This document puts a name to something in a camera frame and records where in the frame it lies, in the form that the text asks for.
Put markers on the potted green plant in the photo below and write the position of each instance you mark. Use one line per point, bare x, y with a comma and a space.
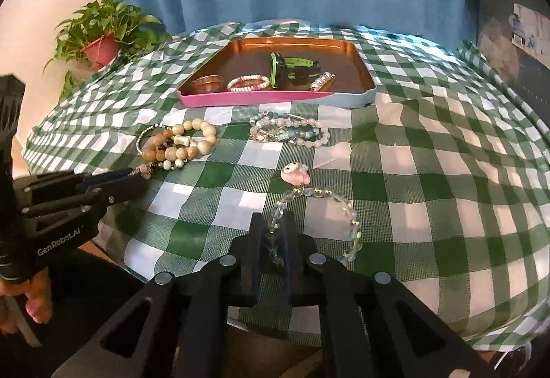
100, 31

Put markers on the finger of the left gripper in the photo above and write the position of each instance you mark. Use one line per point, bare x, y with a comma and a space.
116, 192
99, 179

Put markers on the green black watch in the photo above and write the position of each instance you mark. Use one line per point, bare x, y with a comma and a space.
292, 72

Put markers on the clear storage bin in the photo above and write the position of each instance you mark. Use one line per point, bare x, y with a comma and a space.
526, 75

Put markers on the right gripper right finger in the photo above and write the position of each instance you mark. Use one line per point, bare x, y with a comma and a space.
372, 326

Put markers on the pink copper tray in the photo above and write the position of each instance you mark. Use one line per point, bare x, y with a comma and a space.
238, 74

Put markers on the person left hand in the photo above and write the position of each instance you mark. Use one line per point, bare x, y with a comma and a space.
37, 294

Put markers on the green checkered tablecloth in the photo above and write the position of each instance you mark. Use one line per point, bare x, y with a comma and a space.
447, 172

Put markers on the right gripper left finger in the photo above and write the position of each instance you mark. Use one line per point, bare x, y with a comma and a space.
175, 326

